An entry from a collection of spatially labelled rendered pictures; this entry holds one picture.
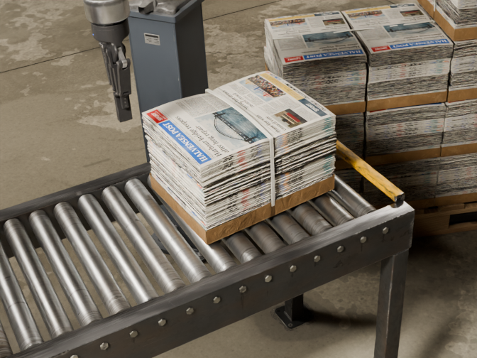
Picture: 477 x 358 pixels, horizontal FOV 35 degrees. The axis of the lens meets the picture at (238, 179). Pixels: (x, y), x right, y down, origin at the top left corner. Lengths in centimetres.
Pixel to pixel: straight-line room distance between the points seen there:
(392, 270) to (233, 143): 56
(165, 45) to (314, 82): 51
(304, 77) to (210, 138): 86
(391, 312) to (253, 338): 71
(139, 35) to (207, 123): 84
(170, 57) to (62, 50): 229
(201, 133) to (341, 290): 124
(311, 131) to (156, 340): 59
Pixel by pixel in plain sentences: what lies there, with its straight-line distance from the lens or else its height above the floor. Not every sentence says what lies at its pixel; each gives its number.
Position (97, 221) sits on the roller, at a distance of 188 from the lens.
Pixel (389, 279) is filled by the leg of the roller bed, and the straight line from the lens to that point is 198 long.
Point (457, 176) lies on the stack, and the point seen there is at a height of 28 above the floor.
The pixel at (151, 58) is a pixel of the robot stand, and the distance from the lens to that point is 255.
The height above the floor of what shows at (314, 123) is 102.
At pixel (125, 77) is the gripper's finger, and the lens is 157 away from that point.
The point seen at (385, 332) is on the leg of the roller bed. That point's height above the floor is 40.
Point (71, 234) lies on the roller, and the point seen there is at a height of 79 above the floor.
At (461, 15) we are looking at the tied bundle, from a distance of 260.
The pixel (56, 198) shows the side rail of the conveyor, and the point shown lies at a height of 80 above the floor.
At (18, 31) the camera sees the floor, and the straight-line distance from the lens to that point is 512.
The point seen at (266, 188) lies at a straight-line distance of 176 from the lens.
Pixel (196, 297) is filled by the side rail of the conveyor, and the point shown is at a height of 80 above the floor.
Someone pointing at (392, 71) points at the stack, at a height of 75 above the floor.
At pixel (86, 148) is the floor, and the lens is 370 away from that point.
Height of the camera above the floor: 193
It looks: 35 degrees down
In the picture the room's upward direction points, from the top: 4 degrees counter-clockwise
